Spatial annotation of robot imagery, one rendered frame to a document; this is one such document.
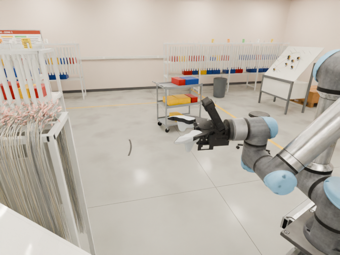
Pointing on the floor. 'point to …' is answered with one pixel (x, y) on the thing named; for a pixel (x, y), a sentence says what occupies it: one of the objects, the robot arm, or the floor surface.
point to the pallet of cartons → (313, 97)
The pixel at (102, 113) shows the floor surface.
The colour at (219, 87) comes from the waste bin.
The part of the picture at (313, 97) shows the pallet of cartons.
